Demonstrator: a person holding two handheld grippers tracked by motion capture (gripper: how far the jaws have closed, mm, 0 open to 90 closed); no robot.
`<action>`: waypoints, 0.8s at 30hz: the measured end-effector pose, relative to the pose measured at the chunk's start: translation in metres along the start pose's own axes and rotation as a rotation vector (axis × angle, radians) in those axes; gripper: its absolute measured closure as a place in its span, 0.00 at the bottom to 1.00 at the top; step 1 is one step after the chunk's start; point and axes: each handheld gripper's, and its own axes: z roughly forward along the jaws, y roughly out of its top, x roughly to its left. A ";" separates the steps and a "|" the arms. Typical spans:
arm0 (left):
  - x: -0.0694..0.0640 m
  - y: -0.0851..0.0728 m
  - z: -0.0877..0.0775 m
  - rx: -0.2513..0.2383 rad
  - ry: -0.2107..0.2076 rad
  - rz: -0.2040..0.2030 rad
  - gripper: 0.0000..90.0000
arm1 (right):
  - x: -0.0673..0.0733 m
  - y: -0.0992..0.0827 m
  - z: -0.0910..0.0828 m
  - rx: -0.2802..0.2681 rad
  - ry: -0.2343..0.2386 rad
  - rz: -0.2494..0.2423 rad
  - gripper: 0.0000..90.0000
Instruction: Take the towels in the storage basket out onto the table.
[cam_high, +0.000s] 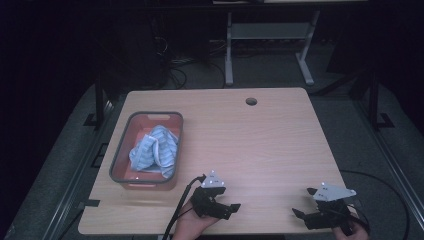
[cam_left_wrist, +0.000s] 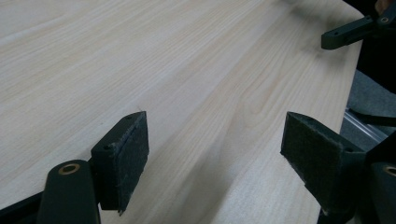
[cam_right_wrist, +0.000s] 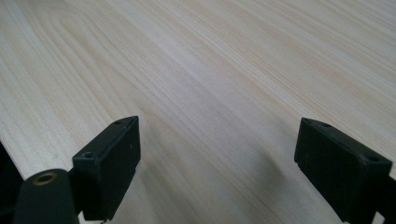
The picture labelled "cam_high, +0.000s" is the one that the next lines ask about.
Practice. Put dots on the aluminium frame rail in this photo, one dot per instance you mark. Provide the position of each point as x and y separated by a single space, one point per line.
393 163
75 180

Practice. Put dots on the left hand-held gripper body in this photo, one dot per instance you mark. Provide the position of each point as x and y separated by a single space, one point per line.
204 199

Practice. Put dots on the blue striped cloth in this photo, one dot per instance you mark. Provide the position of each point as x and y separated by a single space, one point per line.
155 151

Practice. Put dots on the black metal stand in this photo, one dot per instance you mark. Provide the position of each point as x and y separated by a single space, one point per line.
375 100
99 103

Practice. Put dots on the person's left hand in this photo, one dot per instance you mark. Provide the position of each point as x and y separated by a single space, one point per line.
190 225

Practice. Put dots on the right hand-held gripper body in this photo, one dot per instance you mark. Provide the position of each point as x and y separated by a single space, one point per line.
330 206

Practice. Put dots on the red bin with grey rim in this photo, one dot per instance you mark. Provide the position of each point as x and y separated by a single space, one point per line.
133 160

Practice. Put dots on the person's right hand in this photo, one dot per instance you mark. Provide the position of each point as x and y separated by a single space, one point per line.
358 233

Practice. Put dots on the white metal desk frame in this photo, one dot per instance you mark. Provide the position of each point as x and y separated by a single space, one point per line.
270 31

